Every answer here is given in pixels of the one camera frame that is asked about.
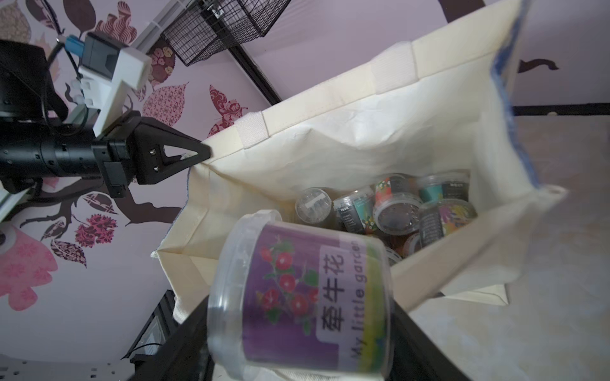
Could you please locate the red label seed jar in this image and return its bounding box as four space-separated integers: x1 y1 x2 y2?
373 174 423 236

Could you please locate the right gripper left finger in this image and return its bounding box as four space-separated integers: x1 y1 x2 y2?
130 297 212 381

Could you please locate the green label seed jar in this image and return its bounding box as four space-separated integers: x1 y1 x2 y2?
416 171 470 203

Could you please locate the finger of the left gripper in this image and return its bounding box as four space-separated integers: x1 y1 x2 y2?
135 152 205 185
135 117 211 164

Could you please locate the orange label seed jar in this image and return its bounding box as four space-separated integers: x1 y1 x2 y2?
419 198 478 248

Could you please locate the white slotted cable duct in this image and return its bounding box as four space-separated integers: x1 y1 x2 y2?
1 355 135 381

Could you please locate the black wire basket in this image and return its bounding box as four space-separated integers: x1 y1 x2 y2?
162 0 290 66

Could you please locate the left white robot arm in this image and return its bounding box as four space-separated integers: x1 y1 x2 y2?
1 33 211 198

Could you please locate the aluminium rail left wall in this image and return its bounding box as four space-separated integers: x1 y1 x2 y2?
130 0 195 53

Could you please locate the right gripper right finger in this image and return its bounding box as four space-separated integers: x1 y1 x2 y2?
388 302 470 381

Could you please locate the purple label seed jar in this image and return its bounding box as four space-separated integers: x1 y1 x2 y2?
207 211 393 380

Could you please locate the clear seed jar dark lid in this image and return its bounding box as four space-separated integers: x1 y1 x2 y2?
295 187 335 229

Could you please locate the cream canvas tote bag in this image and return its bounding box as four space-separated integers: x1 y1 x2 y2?
151 0 569 381

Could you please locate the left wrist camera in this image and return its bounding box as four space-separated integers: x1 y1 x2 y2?
60 32 152 137

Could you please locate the grey clear seed jar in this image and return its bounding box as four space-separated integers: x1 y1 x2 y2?
333 187 378 234

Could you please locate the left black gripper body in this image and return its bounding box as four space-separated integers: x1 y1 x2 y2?
40 111 141 198

